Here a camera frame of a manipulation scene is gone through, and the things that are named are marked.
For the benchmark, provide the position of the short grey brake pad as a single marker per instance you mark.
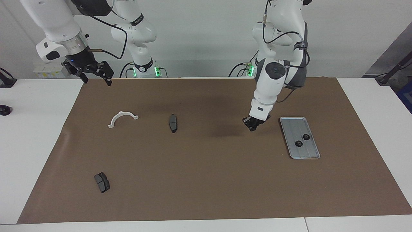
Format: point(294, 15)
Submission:
point(102, 182)

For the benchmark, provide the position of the black table clamp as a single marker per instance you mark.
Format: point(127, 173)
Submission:
point(6, 82)

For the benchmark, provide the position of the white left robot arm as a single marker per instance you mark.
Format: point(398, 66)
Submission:
point(273, 77)

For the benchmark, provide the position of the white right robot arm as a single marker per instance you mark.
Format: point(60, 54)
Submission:
point(54, 19)

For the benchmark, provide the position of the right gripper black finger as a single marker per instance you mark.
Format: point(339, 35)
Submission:
point(83, 76)
point(107, 72)

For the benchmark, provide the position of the long grey brake pad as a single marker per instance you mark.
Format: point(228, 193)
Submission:
point(173, 123)

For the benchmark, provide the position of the small black round knob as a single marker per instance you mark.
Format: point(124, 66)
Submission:
point(4, 110)

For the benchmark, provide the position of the black metal stand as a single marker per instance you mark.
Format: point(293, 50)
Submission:
point(391, 73)

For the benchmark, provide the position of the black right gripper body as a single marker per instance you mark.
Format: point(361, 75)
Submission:
point(82, 62)

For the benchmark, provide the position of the brown table mat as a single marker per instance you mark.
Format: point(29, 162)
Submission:
point(209, 174)

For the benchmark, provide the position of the white curved plastic bracket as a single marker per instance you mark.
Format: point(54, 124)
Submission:
point(123, 113)

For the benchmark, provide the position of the silver metal tray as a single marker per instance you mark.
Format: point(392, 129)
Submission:
point(301, 151)

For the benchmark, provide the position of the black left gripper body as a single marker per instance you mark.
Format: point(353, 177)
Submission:
point(257, 121)

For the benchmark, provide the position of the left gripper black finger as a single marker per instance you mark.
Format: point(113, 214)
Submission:
point(256, 127)
point(248, 122)

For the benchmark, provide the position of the blue crate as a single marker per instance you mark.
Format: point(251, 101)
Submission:
point(406, 96)

